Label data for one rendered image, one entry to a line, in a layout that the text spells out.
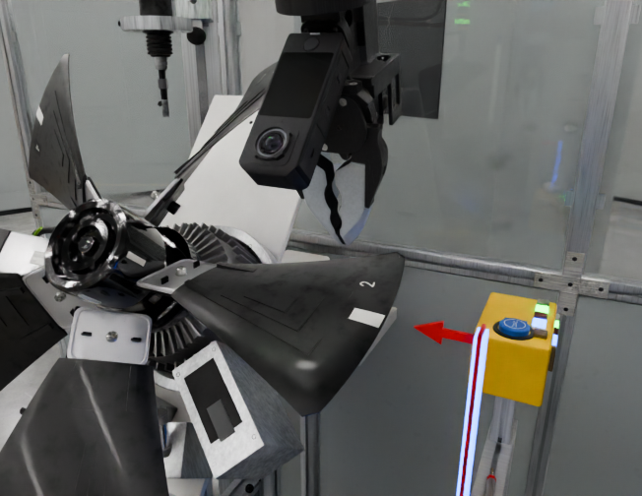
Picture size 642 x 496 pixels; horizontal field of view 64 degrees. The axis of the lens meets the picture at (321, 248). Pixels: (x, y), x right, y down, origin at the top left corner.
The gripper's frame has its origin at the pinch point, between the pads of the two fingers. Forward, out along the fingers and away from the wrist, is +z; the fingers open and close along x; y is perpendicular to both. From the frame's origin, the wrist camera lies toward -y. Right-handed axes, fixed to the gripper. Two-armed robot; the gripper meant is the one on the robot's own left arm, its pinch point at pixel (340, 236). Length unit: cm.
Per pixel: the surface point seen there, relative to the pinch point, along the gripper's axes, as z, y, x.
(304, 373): 9.4, -8.3, 0.8
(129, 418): 20.9, -12.9, 22.9
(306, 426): 88, 32, 34
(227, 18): -1, 77, 65
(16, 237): 18, 7, 67
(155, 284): 9.0, -3.1, 22.8
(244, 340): 8.7, -7.2, 7.8
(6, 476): 19.5, -23.8, 29.1
